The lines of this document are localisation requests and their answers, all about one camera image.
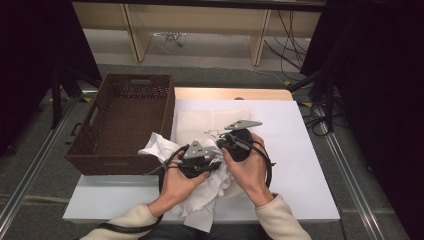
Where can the metal floor rail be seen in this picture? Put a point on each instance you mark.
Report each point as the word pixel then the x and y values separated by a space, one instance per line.
pixel 36 160
pixel 350 180

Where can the person's legs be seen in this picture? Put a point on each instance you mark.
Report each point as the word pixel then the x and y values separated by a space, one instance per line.
pixel 240 233

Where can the dark curtain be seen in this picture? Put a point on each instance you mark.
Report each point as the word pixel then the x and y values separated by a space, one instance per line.
pixel 383 83
pixel 33 50

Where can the light wooden shelf unit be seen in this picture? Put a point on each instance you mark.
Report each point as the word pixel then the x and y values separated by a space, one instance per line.
pixel 200 20

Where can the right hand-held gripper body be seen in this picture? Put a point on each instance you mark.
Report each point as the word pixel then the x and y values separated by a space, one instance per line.
pixel 241 146

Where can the white garment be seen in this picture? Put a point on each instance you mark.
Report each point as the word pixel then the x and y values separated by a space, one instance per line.
pixel 206 196

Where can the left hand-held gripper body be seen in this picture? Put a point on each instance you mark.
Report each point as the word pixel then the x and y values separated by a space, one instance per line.
pixel 195 156

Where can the brown woven basket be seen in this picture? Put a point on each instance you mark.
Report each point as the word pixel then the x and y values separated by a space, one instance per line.
pixel 133 126

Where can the black metal stand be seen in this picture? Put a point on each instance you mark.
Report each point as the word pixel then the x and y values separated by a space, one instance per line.
pixel 56 100
pixel 328 100

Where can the person's left hand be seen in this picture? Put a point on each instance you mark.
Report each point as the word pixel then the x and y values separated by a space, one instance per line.
pixel 178 186

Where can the person's right hand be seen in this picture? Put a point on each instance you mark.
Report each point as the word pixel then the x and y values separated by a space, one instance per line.
pixel 250 176

